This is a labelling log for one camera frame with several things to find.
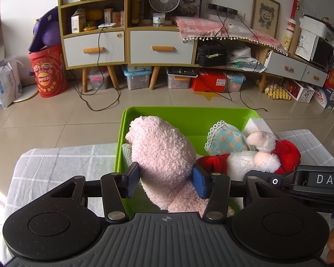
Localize red and white santa plush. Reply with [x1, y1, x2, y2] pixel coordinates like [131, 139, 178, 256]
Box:
[196, 131, 301, 183]

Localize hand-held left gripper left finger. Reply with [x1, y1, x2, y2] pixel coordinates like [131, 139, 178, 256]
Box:
[48, 161, 141, 225]

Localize black microwave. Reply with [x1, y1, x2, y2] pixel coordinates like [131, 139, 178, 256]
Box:
[310, 35, 334, 69]

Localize white printed floor box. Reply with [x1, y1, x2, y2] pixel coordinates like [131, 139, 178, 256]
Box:
[282, 78, 316, 103]

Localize yellow egg trays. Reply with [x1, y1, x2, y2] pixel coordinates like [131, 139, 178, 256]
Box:
[255, 79, 291, 101]

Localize round white floor board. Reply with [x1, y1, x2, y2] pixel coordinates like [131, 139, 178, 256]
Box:
[13, 83, 41, 102]

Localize yellow star floor sticker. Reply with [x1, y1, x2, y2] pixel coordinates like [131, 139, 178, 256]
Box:
[193, 90, 222, 101]

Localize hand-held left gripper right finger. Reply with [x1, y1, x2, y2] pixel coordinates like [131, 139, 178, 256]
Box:
[192, 163, 279, 221]

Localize plush doll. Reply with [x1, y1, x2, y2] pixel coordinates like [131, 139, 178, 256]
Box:
[204, 120, 257, 157]

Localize black power strip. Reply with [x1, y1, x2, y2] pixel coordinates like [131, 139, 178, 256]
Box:
[208, 3, 238, 16]

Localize grey checked blanket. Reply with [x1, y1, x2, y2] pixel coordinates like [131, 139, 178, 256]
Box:
[1, 129, 334, 262]

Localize red cardboard box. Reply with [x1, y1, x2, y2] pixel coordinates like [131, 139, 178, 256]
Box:
[191, 68, 228, 92]

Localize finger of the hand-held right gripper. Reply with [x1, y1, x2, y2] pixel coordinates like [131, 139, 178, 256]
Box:
[244, 169, 298, 193]

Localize brown cardboard box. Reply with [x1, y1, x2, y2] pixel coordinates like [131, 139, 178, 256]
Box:
[71, 9, 87, 33]

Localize framed cartoon girl picture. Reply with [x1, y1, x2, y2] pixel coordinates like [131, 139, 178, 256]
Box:
[250, 0, 281, 38]

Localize green fluffy towel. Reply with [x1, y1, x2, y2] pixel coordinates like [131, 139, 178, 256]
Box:
[121, 143, 133, 171]

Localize white paper bag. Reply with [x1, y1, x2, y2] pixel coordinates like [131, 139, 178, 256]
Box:
[0, 56, 23, 109]

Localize tall wooden shelf cabinet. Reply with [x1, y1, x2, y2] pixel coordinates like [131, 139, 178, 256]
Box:
[57, 0, 199, 93]

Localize red printed bucket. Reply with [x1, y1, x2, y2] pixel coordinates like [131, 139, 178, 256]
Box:
[28, 45, 68, 98]

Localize pink plush toy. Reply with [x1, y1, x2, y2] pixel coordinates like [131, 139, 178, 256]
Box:
[125, 115, 235, 218]

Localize black case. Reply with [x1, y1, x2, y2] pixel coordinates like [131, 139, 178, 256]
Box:
[197, 43, 229, 67]

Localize white printer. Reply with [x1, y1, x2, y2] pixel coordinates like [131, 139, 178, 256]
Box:
[299, 14, 334, 42]

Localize black cable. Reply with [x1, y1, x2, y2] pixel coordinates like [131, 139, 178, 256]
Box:
[212, 6, 269, 113]
[69, 28, 122, 112]

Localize white drawer with orange handle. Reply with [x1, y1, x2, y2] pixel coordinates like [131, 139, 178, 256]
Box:
[129, 30, 195, 65]
[63, 30, 126, 67]

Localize low wooden side cabinet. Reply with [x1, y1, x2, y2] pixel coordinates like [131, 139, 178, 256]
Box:
[195, 37, 329, 93]

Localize white and red tall cup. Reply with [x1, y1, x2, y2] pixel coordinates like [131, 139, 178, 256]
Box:
[283, 18, 300, 51]

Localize grey drawer with wooden handle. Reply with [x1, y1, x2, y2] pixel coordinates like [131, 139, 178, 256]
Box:
[265, 51, 307, 76]
[302, 65, 329, 87]

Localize green plastic bin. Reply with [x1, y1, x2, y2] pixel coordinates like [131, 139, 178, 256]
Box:
[114, 106, 268, 221]

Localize pink checked table cloth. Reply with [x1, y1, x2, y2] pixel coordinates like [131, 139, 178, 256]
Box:
[174, 16, 289, 55]

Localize purple plush toy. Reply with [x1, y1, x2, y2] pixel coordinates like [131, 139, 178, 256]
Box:
[28, 6, 62, 53]

